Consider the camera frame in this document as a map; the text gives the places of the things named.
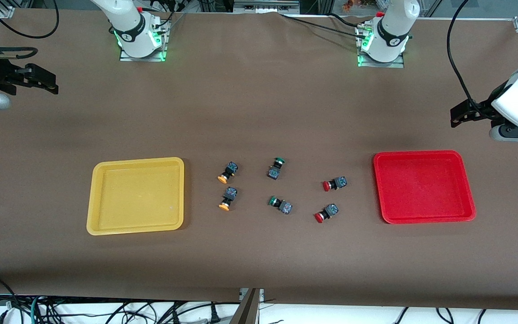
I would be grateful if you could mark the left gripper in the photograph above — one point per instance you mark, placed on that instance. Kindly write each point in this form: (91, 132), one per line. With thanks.
(481, 108)

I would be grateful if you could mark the red push button switch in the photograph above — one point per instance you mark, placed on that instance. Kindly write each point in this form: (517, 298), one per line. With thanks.
(331, 209)
(340, 182)

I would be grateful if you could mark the yellow push button switch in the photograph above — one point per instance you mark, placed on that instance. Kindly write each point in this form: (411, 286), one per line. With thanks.
(230, 194)
(231, 169)

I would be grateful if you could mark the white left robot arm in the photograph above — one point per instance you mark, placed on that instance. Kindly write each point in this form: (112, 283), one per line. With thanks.
(394, 31)

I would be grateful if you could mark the red plastic tray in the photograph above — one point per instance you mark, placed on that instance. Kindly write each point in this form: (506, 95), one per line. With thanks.
(423, 189)

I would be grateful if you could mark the orange patterned object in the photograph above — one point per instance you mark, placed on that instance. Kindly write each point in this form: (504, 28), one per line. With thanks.
(358, 4)

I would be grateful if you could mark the yellow plastic tray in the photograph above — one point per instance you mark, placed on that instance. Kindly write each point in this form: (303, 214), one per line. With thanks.
(135, 198)

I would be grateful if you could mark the brown table cover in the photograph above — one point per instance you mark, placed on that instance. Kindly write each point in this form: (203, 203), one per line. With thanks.
(258, 112)

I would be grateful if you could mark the grey device behind table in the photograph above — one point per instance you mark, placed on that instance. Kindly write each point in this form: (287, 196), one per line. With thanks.
(263, 6)

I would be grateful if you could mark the brown table support beam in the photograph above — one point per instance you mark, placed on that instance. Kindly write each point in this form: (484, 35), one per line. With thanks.
(247, 310)

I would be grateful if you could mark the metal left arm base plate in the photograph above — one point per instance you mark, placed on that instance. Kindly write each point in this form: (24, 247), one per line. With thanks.
(398, 64)

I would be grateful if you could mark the green push button switch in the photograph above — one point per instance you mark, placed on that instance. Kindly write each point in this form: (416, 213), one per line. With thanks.
(274, 172)
(286, 207)

